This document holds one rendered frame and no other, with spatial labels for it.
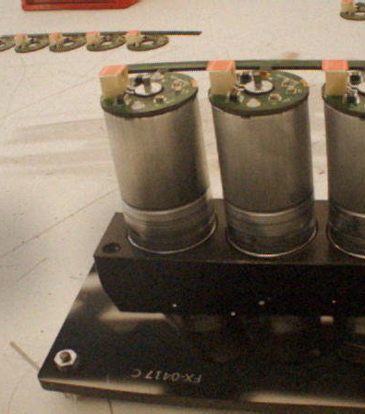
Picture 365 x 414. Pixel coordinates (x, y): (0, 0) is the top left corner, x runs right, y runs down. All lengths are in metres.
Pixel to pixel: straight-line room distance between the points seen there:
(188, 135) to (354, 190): 0.04
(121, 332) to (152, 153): 0.05
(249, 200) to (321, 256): 0.02
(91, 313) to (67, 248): 0.05
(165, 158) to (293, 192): 0.03
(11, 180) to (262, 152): 0.14
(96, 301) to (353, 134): 0.08
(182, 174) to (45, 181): 0.11
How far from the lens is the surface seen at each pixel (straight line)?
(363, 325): 0.17
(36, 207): 0.26
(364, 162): 0.16
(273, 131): 0.16
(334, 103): 0.16
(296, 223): 0.18
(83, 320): 0.19
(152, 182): 0.18
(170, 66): 0.19
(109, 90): 0.18
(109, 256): 0.19
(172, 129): 0.17
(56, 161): 0.29
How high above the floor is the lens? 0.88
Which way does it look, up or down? 33 degrees down
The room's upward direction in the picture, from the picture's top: 9 degrees counter-clockwise
